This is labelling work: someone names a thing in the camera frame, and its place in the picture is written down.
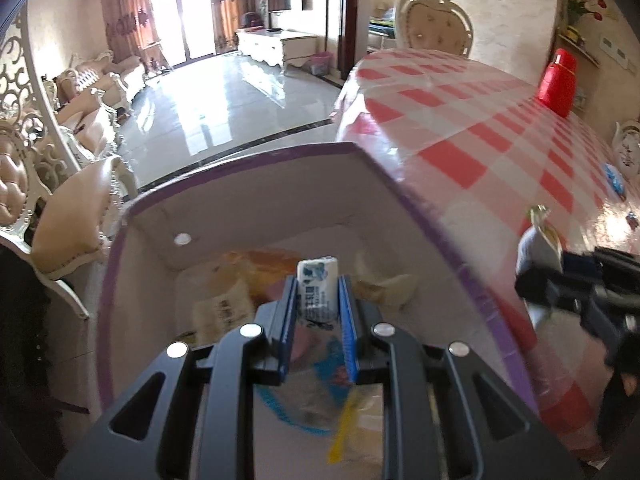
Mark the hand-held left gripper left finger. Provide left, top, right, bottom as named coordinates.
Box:
left=55, top=274, right=301, bottom=480

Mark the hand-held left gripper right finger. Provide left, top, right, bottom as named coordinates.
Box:
left=337, top=274, right=583, bottom=480

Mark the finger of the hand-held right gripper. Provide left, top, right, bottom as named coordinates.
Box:
left=560, top=247, right=640, bottom=291
left=515, top=266, right=608, bottom=313

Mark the white snack packet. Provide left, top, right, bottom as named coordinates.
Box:
left=517, top=205, right=565, bottom=281

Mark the small blue white packet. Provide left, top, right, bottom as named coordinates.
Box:
left=296, top=256, right=340, bottom=326

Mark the large clear bread bag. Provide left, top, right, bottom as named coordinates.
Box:
left=220, top=249, right=306, bottom=306

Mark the purple storage box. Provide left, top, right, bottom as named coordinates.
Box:
left=96, top=141, right=543, bottom=480

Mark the silver blue snack packet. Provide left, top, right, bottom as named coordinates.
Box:
left=602, top=162, right=629, bottom=202

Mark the white floral teapot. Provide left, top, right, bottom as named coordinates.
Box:
left=612, top=120, right=640, bottom=178

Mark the red thermos jug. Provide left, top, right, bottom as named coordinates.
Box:
left=537, top=49, right=577, bottom=118

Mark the wooden corner shelf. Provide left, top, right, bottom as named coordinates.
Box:
left=555, top=25, right=601, bottom=111

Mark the cream leather armchair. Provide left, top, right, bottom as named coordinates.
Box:
left=0, top=110, right=137, bottom=318

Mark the pink basket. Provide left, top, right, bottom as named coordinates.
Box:
left=307, top=51, right=334, bottom=76

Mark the cream tufted chair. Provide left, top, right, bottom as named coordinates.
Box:
left=394, top=0, right=473, bottom=58

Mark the white television cabinet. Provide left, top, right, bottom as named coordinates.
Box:
left=235, top=29, right=321, bottom=73

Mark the cream leather sofa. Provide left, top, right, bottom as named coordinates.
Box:
left=52, top=52, right=148, bottom=128

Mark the brown patterned curtain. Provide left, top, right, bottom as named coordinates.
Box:
left=100, top=0, right=161, bottom=63
left=207, top=0, right=261, bottom=53

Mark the glass balcony door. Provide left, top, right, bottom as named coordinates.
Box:
left=147, top=0, right=218, bottom=61

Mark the white wall switch panel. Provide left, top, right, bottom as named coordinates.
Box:
left=600, top=37, right=632, bottom=67

